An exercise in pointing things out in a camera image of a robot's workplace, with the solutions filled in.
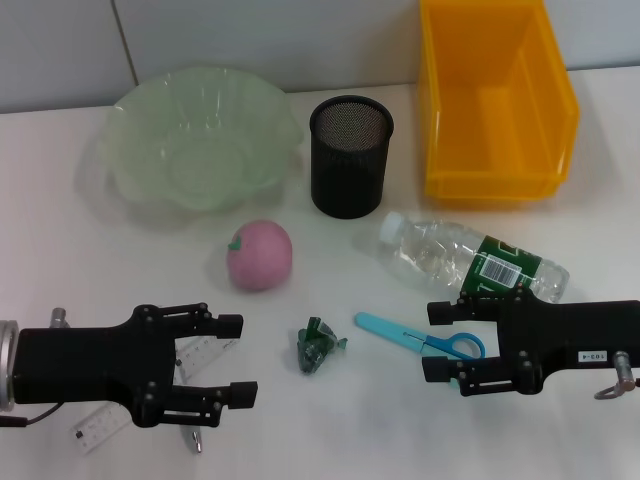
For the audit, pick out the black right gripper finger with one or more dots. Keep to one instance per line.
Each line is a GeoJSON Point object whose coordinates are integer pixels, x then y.
{"type": "Point", "coordinates": [442, 312]}
{"type": "Point", "coordinates": [440, 370]}

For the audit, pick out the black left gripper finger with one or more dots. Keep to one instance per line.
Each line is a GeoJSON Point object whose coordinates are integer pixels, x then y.
{"type": "Point", "coordinates": [230, 326]}
{"type": "Point", "coordinates": [244, 394]}

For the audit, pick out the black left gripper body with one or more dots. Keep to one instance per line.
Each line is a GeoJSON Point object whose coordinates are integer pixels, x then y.
{"type": "Point", "coordinates": [75, 365]}

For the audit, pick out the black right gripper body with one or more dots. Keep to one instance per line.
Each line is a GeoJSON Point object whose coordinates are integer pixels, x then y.
{"type": "Point", "coordinates": [560, 335]}

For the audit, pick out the clear green-label water bottle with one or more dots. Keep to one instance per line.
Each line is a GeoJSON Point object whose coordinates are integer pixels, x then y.
{"type": "Point", "coordinates": [425, 250]}

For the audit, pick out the pink toy peach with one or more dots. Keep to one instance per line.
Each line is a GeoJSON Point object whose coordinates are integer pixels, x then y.
{"type": "Point", "coordinates": [260, 257]}

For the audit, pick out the green plastic wrapper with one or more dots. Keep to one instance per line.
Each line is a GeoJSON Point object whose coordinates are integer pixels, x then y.
{"type": "Point", "coordinates": [315, 347]}

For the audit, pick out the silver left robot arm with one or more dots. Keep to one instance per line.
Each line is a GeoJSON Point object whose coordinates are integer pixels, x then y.
{"type": "Point", "coordinates": [6, 360]}

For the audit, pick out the blue safety scissors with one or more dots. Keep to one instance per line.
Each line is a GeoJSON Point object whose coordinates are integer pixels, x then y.
{"type": "Point", "coordinates": [390, 330]}

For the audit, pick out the silver ballpoint pen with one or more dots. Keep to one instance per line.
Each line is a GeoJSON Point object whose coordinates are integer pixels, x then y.
{"type": "Point", "coordinates": [195, 440]}

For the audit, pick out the clear plastic ruler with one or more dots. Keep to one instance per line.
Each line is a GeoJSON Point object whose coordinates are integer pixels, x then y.
{"type": "Point", "coordinates": [100, 427]}

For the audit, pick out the black mesh pen holder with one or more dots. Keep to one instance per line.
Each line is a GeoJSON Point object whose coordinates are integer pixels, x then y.
{"type": "Point", "coordinates": [350, 170]}

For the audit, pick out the pale green wavy fruit plate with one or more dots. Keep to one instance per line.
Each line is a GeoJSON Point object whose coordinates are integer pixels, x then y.
{"type": "Point", "coordinates": [165, 150]}

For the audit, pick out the yellow plastic bin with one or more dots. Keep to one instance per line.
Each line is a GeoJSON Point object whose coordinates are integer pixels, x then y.
{"type": "Point", "coordinates": [500, 100]}

